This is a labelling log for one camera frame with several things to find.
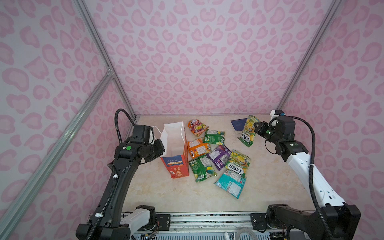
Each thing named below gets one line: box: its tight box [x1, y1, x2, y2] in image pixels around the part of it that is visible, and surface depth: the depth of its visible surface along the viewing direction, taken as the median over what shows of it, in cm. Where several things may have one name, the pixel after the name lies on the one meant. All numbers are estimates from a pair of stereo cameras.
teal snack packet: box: [214, 170, 247, 200], surface depth 85 cm
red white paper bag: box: [160, 121, 190, 179], surface depth 80 cm
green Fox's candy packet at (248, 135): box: [237, 115, 261, 148], surface depth 83 cm
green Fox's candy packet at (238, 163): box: [224, 150, 251, 178], surface depth 92 cm
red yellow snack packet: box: [187, 119, 209, 137], surface depth 111 cm
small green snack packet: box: [203, 129, 226, 146], surface depth 105 cm
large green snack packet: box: [188, 154, 218, 183], surface depth 90 cm
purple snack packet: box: [206, 145, 232, 171], surface depth 96 cm
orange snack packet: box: [187, 139, 212, 159], surface depth 100 cm
